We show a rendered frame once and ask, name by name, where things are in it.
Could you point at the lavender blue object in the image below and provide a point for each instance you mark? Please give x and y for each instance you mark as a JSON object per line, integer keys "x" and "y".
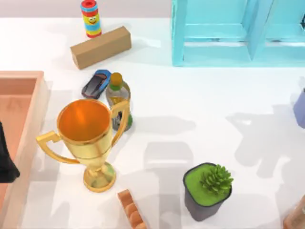
{"x": 300, "y": 107}

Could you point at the light blue rack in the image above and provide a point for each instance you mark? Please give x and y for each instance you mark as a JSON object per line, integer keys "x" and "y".
{"x": 214, "y": 31}

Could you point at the brown cardboard box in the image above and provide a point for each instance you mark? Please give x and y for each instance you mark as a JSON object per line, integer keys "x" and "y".
{"x": 102, "y": 48}

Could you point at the green plant in grey pot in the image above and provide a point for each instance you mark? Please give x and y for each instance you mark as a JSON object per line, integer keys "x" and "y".
{"x": 207, "y": 190}

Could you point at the blue and black toy car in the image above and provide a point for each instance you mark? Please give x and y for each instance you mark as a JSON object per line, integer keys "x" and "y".
{"x": 94, "y": 84}

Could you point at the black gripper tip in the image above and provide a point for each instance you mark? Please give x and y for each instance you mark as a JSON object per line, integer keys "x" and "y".
{"x": 6, "y": 162}

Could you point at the striped can with smiley face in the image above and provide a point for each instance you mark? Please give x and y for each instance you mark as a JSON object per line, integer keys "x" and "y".
{"x": 90, "y": 20}

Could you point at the salmon shallow box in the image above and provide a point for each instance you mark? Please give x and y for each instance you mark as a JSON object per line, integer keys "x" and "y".
{"x": 26, "y": 114}

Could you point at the orange bread loaf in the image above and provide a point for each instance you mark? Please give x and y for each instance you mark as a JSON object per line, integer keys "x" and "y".
{"x": 132, "y": 210}

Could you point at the clear bottle with yellow cap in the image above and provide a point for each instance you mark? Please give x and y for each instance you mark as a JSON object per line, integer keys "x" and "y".
{"x": 116, "y": 95}

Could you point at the gold trophy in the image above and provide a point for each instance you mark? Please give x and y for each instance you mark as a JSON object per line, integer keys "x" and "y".
{"x": 85, "y": 133}

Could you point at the pale peach object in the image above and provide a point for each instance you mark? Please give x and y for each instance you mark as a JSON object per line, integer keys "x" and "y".
{"x": 296, "y": 214}

